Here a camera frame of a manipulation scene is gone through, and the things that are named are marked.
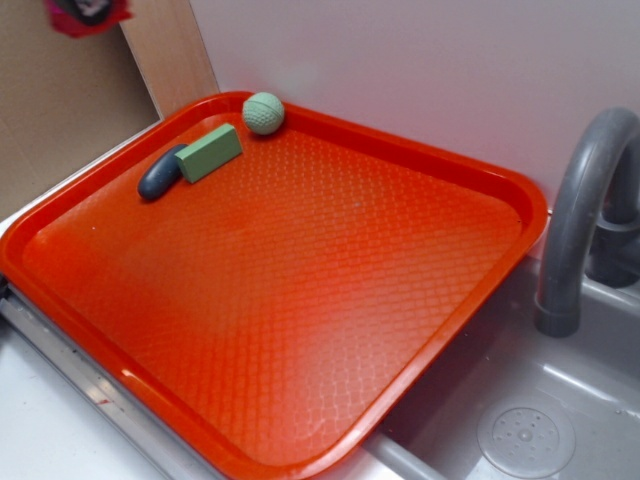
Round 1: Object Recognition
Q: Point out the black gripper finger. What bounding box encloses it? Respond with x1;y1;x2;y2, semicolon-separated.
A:
63;0;114;24

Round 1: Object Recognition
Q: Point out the red paper ball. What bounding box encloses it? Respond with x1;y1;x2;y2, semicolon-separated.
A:
43;0;132;38

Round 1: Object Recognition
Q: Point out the wooden board panel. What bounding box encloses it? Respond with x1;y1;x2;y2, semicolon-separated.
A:
121;0;219;119

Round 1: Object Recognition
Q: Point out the dark blue oval capsule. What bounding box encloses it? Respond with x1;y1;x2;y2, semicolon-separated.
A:
137;144;187;201

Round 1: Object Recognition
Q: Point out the green rectangular block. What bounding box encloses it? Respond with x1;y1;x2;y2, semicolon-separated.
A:
176;123;243;184

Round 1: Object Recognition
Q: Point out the green dimpled ball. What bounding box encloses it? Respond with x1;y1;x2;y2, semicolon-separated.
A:
242;92;285;136

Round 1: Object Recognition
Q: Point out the orange plastic tray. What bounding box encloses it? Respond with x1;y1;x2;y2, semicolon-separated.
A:
1;92;547;479

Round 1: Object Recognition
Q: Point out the grey plastic faucet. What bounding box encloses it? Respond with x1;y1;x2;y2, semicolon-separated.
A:
535;107;639;338

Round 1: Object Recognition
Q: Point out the grey plastic sink basin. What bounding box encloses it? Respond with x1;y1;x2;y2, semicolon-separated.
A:
367;257;640;480

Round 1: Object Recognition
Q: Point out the metal rail strip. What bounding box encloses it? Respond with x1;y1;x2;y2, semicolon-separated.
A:
1;286;219;479

